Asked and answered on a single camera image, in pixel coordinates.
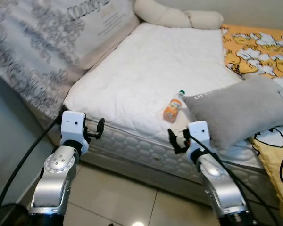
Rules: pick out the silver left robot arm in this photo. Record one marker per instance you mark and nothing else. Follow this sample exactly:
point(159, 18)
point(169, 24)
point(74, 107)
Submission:
point(56, 179)

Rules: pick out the long cream bolster pillow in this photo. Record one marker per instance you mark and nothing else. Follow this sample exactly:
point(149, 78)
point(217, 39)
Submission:
point(165, 16)

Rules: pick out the yellow cartoon egg blanket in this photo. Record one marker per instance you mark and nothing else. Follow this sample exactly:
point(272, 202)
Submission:
point(259, 52)

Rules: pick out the grey plush pillow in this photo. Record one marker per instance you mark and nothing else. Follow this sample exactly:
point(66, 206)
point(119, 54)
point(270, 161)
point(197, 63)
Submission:
point(236, 110)

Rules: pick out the beige bed base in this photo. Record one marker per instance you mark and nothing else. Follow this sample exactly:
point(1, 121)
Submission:
point(132, 162)

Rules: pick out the orange juice bottle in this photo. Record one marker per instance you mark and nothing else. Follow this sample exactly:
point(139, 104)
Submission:
point(172, 109)

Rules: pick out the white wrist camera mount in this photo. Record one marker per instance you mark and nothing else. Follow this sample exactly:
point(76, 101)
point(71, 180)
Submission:
point(198, 134)
point(73, 124)

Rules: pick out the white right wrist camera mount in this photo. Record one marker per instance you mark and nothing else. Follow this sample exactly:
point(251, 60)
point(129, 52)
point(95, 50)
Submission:
point(198, 134)

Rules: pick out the white quilted mattress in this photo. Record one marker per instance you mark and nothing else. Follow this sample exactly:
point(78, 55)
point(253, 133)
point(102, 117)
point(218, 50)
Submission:
point(146, 66)

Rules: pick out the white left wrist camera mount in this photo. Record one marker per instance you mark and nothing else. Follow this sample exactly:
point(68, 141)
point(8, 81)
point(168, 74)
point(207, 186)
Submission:
point(73, 124)

